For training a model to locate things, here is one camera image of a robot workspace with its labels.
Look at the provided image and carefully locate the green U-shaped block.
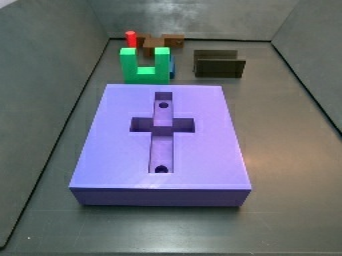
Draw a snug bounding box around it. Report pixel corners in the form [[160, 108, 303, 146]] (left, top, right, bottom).
[[119, 47, 172, 84]]

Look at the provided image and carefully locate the brown T-shaped block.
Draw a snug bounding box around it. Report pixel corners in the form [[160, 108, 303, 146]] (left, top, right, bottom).
[[137, 33, 185, 57]]

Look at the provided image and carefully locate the purple board with cross slot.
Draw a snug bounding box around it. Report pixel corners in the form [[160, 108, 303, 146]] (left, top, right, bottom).
[[70, 84, 252, 206]]

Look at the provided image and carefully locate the dark olive slotted block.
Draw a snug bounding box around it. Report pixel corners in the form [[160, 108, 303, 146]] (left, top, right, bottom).
[[194, 50, 246, 78]]

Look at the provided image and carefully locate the blue peg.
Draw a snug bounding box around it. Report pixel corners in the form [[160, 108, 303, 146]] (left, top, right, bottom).
[[170, 55, 176, 79]]

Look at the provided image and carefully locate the red cylindrical peg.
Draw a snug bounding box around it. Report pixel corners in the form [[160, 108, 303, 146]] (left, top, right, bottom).
[[126, 30, 137, 48]]

